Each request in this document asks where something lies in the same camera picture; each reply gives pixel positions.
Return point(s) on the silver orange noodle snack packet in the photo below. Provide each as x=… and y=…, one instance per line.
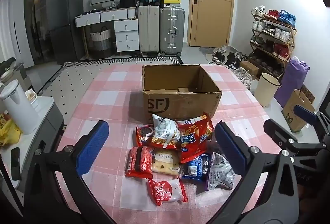
x=221, y=175

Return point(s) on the red white pastry packet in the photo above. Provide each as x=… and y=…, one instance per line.
x=165, y=191

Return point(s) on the black storage box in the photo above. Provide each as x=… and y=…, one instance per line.
x=128, y=2

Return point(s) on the large red chip bag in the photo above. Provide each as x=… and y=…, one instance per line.
x=194, y=139

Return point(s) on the woven laundry basket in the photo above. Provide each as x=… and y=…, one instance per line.
x=101, y=42

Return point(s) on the beige dotted rug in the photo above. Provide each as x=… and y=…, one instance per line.
x=64, y=79

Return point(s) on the blue snack packet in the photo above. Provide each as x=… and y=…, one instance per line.
x=197, y=168

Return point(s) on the clear cheese bread packet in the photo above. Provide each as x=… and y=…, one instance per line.
x=165, y=162

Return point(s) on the black phone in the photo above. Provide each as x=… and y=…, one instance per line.
x=16, y=163

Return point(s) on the beige suitcase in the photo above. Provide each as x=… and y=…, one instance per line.
x=148, y=30

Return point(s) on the rows of sneakers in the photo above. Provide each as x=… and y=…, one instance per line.
x=281, y=34

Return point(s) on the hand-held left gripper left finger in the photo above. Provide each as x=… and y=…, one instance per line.
x=92, y=148

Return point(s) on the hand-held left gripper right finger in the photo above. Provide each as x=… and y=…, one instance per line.
x=229, y=148

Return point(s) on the red cake packet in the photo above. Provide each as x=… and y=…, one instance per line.
x=139, y=162

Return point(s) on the white drawer dresser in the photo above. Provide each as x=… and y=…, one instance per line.
x=126, y=33

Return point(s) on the wooden shoe rack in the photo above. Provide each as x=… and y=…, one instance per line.
x=292, y=41

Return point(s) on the small white food container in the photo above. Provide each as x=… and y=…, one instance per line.
x=32, y=99

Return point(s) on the scattered pile of shoes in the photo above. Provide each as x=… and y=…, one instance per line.
x=232, y=59

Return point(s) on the purple bag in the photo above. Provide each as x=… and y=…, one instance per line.
x=291, y=79

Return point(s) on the brown cat face paper bag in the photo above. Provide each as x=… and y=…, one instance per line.
x=294, y=113

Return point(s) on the yellow silver noodle snack packet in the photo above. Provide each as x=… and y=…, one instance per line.
x=165, y=133

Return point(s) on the yellow plastic bag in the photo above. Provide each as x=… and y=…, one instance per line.
x=9, y=133

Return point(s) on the pink checked tablecloth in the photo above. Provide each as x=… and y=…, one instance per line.
x=116, y=100

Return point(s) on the small cardboard box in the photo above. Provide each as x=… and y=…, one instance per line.
x=248, y=69

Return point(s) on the wooden door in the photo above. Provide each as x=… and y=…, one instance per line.
x=211, y=7

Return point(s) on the cream waste bin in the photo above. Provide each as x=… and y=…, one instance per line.
x=265, y=92

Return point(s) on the dark glass cabinet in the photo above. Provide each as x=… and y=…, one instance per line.
x=36, y=20

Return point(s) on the grey appliance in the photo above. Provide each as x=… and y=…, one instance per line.
x=49, y=120

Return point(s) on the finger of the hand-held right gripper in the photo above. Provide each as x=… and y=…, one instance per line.
x=305, y=113
x=278, y=133

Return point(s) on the grey refrigerator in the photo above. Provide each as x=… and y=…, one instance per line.
x=64, y=20

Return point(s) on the silver suitcase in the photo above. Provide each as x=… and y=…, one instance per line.
x=172, y=30

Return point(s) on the yellow black shoe box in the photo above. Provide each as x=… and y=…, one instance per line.
x=172, y=3

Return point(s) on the dark red cookie packet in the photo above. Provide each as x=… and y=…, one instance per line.
x=143, y=135

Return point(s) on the brown cardboard box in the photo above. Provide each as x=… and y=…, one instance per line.
x=180, y=105

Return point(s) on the grey door mat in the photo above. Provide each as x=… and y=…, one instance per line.
x=206, y=51

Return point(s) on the white kettle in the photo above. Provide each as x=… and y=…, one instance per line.
x=19, y=110

